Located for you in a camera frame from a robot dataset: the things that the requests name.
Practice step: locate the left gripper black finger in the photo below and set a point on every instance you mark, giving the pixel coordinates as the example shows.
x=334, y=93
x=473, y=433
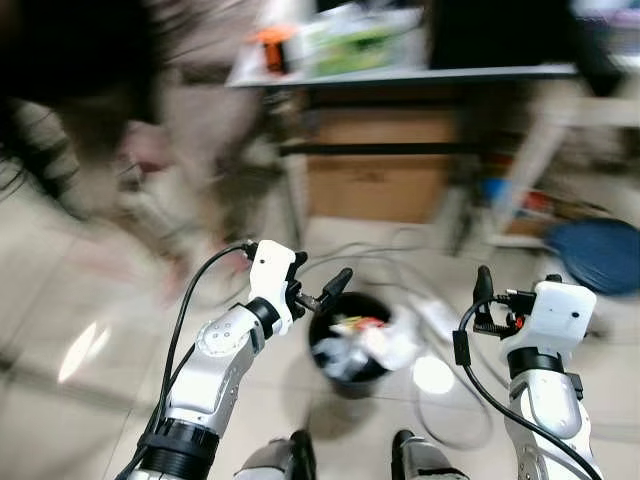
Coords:
x=298, y=262
x=336, y=287

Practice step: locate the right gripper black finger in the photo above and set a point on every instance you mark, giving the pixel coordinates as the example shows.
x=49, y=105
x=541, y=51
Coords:
x=553, y=279
x=484, y=298

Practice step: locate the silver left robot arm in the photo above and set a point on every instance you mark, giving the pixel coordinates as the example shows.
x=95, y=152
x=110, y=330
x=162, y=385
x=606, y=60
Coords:
x=215, y=370

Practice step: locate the bin with blue lid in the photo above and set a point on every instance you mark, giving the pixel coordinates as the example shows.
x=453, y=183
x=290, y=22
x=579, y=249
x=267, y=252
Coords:
x=598, y=255

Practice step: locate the white crumpled plastic trash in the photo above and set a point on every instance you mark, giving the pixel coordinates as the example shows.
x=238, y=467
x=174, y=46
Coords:
x=390, y=345

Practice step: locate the black round rubbish bin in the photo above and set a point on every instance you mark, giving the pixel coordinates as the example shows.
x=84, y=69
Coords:
x=350, y=385

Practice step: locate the red yellow snack wrapper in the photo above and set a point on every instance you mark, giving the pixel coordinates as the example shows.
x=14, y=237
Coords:
x=360, y=324

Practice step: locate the small open cardboard box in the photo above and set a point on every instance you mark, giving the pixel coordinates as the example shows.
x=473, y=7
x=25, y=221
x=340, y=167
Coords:
x=520, y=215

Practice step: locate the large brown cardboard box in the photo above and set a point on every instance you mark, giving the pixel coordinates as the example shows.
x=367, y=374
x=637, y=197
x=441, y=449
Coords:
x=380, y=180

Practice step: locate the seated person in beige trousers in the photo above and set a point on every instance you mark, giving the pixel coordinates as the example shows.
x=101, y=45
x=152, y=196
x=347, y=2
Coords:
x=200, y=130

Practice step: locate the robot left leg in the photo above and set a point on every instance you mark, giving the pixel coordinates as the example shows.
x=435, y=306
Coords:
x=275, y=458

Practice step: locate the robot leg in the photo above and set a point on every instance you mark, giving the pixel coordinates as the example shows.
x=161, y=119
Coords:
x=275, y=458
x=425, y=460

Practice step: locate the robot right leg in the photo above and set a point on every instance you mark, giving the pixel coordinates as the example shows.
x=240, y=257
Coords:
x=425, y=460

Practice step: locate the orange black portable device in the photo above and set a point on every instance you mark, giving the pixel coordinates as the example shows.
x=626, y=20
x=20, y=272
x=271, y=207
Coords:
x=275, y=50

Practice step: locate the green printed tissue box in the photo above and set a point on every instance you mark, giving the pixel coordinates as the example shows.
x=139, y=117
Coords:
x=355, y=45

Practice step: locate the black monitor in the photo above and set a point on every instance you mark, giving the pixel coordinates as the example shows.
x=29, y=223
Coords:
x=500, y=35

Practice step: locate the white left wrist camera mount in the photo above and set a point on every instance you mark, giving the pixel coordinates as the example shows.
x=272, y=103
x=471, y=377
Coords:
x=270, y=275

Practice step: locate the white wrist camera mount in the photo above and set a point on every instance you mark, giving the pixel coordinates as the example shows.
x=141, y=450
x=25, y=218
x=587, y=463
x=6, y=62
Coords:
x=270, y=275
x=555, y=315

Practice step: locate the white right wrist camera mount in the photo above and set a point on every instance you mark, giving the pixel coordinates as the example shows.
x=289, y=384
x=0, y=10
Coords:
x=555, y=315

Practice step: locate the white metal table frame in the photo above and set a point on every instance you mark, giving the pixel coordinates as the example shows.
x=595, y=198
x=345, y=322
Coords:
x=540, y=140

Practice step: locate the grey table with black frame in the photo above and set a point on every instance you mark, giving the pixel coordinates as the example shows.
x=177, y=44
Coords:
x=400, y=74

